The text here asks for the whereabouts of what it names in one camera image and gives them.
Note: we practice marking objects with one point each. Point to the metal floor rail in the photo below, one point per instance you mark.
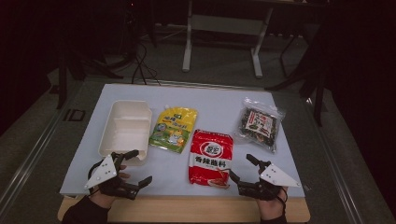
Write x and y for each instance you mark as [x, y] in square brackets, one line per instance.
[339, 174]
[28, 161]

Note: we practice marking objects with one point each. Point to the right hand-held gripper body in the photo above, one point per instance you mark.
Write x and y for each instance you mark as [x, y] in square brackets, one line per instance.
[275, 178]

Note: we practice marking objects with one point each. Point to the yellow sauce pouch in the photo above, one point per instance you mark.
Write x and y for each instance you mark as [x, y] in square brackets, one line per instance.
[174, 124]

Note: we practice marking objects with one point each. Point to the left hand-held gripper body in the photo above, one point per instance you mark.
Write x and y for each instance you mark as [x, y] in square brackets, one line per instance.
[102, 174]

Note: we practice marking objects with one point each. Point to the clear seaweed packet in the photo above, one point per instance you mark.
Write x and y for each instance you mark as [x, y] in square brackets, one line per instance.
[258, 124]

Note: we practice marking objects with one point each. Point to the white table mat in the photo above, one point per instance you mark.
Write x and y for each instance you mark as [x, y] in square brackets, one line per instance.
[211, 105]

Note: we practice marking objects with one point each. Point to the black stand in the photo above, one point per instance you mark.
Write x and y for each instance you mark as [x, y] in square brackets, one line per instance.
[62, 81]
[317, 93]

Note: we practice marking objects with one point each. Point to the white metal table frame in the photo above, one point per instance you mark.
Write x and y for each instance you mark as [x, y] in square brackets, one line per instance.
[227, 25]

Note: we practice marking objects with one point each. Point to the red seasoning packet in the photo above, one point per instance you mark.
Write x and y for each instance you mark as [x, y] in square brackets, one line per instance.
[211, 149]

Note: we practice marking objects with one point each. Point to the person's right hand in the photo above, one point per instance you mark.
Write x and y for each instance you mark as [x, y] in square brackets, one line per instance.
[271, 208]

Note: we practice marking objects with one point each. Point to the person's left hand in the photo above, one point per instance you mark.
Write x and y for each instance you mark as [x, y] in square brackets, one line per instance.
[104, 200]

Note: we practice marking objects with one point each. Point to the black floor bracket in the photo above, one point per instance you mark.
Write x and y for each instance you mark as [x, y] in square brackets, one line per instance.
[74, 115]

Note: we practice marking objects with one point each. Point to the white plastic container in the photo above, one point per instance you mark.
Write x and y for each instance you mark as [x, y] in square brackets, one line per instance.
[127, 130]

